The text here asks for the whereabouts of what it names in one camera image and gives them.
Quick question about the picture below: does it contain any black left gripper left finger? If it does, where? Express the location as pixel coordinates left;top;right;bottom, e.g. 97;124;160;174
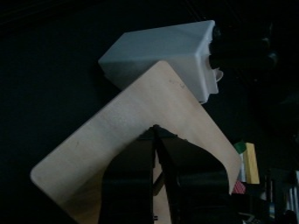
97;125;156;224

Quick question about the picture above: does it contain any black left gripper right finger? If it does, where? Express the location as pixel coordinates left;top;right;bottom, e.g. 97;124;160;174
153;124;236;224

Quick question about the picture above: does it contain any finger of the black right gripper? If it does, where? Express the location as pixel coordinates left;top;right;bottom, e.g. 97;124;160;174
209;26;222;41
208;53;221;70

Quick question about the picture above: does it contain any white plastic drawer box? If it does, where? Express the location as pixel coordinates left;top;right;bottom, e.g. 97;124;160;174
97;19;225;105

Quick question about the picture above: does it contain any red white checkered item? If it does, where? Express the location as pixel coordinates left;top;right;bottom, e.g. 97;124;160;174
230;179;248;195

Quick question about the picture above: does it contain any white upright slab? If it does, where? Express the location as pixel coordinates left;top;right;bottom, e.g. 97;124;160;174
237;152;248;183

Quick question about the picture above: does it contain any yellow rectangular block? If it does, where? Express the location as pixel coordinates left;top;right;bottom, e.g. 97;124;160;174
242;142;260;185

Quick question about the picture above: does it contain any green toy piece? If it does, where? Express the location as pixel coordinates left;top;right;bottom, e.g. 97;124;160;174
232;140;248;155

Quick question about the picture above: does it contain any light wooden board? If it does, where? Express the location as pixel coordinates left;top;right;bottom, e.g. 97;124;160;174
29;59;242;224

